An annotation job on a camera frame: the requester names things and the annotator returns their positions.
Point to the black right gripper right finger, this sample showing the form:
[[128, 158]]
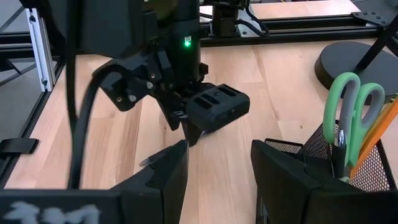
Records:
[[286, 193]]

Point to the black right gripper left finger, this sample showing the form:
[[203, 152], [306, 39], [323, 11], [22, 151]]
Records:
[[155, 193]]

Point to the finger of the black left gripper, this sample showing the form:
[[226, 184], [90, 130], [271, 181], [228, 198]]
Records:
[[174, 119], [192, 133]]

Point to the green marker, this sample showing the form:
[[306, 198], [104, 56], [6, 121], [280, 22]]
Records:
[[357, 137]]

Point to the yellow pencil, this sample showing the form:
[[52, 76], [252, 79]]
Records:
[[377, 133]]

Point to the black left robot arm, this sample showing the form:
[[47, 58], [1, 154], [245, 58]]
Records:
[[112, 28]]

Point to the black mesh desk organizer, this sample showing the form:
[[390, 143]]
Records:
[[370, 168]]

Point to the white and black globe lamp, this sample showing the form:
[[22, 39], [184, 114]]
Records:
[[345, 62]]

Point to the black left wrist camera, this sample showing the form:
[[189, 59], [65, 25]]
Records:
[[217, 105]]

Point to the silver aluminium post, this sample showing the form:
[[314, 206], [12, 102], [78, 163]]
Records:
[[40, 49]]

